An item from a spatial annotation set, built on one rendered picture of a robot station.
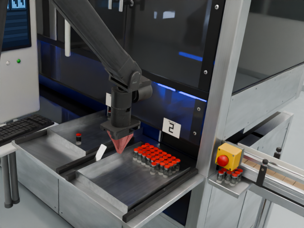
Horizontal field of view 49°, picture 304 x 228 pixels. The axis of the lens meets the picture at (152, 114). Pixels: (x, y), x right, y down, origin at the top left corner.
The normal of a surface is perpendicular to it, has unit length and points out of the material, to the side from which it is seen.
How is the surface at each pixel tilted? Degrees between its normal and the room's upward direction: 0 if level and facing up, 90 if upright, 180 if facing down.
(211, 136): 90
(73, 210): 90
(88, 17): 96
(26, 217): 0
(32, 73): 90
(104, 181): 0
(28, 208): 0
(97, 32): 100
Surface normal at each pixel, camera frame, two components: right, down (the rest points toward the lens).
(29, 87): 0.84, 0.29
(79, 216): -0.64, 0.25
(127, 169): 0.10, -0.91
